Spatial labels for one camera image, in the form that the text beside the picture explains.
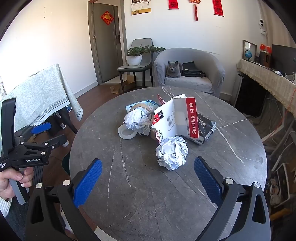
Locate grey cat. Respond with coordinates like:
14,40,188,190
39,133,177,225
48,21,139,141
166,60,184,78

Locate flat cardboard box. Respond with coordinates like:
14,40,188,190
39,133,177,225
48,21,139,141
110,75,136,95

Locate grey dining chair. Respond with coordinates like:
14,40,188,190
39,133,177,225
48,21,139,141
117,38,153,90

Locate wall calendar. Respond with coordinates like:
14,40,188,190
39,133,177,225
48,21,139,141
131,0,152,15

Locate desk with lace cloth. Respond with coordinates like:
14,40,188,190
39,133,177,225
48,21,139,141
239,59,296,115

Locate red hanging knot ornament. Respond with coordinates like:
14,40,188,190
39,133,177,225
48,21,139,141
190,0,201,21

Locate person's left hand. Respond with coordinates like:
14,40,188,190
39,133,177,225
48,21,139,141
0,167,34,200

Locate round grey marble table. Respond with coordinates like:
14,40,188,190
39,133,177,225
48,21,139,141
69,86,271,241

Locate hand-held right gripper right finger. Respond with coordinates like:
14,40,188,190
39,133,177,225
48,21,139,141
194,156,271,241

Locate black snack packet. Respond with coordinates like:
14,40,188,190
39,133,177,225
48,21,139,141
185,113,216,145

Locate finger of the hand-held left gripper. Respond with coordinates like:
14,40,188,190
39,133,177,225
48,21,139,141
20,134,68,156
14,122,52,142

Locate table with white tablecloth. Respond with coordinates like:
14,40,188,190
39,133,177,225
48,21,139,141
0,64,84,160

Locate brown cardboard tape core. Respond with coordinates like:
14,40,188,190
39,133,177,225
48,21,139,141
129,104,153,116

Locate black monitor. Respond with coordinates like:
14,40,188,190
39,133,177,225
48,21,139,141
271,44,296,71

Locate grey armchair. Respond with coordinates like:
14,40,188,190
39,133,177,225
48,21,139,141
153,48,225,98

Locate grey door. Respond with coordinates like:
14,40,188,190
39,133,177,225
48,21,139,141
89,2,126,84

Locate white paper ball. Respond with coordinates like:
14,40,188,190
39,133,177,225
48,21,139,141
124,108,152,136
155,136,188,171

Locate black bag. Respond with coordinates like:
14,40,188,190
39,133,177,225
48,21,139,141
181,61,206,77

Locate dark table leg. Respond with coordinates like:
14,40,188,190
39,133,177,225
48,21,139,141
60,111,78,135

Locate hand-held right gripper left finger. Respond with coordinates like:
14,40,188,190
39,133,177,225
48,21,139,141
25,158,103,241

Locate potted plant in white pot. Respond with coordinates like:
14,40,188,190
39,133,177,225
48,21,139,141
126,46,166,66

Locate red diamond door decoration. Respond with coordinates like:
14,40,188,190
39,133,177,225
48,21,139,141
100,10,114,25

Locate white and red cardboard box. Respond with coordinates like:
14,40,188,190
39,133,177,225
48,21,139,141
151,94,199,145

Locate brown wooden speaker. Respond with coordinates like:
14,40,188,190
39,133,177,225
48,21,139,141
259,51,271,67

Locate white security camera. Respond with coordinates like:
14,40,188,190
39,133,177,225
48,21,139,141
258,19,267,35

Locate clear tape roll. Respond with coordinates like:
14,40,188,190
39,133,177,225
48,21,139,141
118,124,137,140

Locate blue and white tissue pack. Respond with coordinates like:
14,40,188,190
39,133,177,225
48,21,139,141
125,100,160,112

